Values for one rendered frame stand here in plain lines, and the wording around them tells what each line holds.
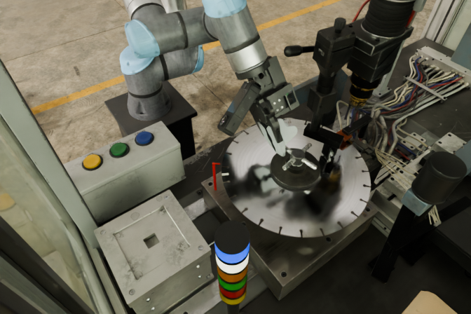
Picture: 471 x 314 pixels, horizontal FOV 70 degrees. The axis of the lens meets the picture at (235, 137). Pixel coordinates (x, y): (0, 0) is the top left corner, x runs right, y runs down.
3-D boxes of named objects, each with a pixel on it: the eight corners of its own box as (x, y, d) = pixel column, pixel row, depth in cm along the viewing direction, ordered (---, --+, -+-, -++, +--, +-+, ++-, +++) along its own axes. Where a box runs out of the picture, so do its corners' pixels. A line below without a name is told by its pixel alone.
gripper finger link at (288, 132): (308, 148, 73) (293, 111, 70) (286, 162, 72) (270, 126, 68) (299, 144, 76) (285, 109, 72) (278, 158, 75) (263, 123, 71)
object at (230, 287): (228, 298, 49) (228, 290, 47) (212, 272, 51) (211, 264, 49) (253, 279, 51) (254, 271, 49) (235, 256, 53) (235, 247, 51)
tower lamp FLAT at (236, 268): (228, 281, 44) (228, 272, 42) (209, 254, 47) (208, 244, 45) (255, 261, 46) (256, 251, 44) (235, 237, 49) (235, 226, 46)
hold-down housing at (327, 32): (314, 120, 69) (336, 29, 54) (301, 107, 72) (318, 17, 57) (336, 112, 70) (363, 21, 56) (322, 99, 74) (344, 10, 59)
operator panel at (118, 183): (92, 228, 88) (73, 195, 77) (79, 199, 94) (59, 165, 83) (186, 177, 99) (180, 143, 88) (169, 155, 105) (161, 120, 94)
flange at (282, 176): (314, 195, 71) (316, 188, 69) (263, 180, 74) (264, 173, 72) (324, 158, 78) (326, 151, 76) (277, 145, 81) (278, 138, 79)
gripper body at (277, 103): (301, 108, 69) (281, 54, 65) (268, 129, 67) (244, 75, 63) (282, 103, 76) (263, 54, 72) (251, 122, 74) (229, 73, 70)
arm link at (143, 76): (123, 79, 116) (112, 44, 106) (160, 69, 120) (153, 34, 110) (131, 99, 108) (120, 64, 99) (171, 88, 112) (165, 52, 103)
